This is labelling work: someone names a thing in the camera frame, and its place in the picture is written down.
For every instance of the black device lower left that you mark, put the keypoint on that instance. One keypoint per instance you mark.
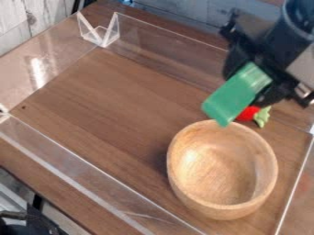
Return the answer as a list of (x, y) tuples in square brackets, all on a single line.
[(26, 221)]

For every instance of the green rectangular block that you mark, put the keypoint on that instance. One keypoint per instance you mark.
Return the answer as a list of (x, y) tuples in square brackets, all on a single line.
[(235, 96)]

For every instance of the red plush strawberry toy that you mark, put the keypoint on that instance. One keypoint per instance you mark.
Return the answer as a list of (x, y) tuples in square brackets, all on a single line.
[(257, 114)]

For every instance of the clear acrylic corner bracket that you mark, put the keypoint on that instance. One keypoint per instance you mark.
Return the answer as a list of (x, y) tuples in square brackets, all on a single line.
[(104, 36)]

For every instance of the brown wooden bowl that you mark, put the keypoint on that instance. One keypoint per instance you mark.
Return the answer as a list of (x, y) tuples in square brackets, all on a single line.
[(223, 169)]

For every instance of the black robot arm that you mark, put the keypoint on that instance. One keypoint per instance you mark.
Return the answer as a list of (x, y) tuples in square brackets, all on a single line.
[(280, 46)]

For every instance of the clear acrylic front barrier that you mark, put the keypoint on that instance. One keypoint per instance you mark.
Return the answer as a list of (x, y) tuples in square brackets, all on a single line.
[(105, 205)]

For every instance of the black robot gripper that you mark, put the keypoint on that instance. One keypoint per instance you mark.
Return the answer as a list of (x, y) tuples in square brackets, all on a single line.
[(281, 47)]

